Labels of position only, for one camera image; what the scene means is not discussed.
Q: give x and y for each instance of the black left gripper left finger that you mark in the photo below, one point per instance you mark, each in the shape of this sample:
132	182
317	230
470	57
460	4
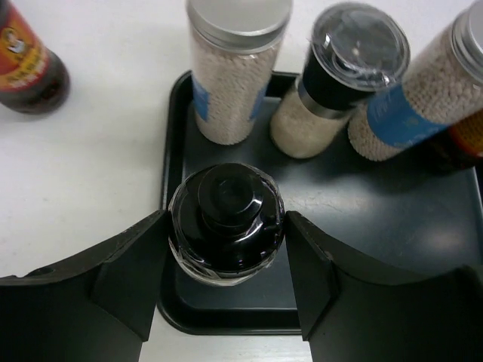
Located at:
96	305

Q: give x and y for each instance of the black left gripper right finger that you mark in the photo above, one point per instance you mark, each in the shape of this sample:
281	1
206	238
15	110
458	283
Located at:
353	307

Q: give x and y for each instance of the black-cap glass grinder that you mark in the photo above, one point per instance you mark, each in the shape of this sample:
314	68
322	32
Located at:
227	224

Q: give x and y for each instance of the red-lid dark sauce jar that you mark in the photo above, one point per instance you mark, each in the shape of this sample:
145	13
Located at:
460	146

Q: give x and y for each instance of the red-lid chili sauce jar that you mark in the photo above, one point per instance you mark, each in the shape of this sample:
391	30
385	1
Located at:
34	80

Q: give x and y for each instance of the white-bead jar blue label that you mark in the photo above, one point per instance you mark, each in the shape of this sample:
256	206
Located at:
443	85

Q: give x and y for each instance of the black-cap salt grinder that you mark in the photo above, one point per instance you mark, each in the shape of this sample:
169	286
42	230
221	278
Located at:
355	51

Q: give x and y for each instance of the silver-lid white-bead jar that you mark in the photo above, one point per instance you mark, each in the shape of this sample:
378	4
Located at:
234	46

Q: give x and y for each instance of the black metal baking tray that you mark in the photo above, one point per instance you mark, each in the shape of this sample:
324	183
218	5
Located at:
399	211

